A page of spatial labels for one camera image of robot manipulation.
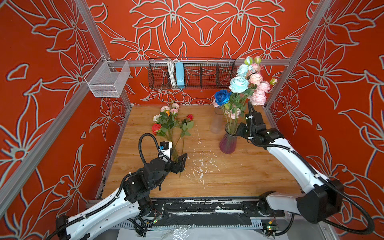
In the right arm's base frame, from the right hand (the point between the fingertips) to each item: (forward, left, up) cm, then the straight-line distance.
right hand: (235, 128), depth 81 cm
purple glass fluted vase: (-2, +2, -11) cm, 11 cm away
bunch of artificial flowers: (+19, +43, -17) cm, 50 cm away
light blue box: (+31, +31, +13) cm, 46 cm away
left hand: (-15, +30, +2) cm, 34 cm away
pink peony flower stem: (0, +4, +11) cm, 11 cm away
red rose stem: (+13, +28, -15) cm, 35 cm away
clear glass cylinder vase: (+13, +8, -7) cm, 17 cm away
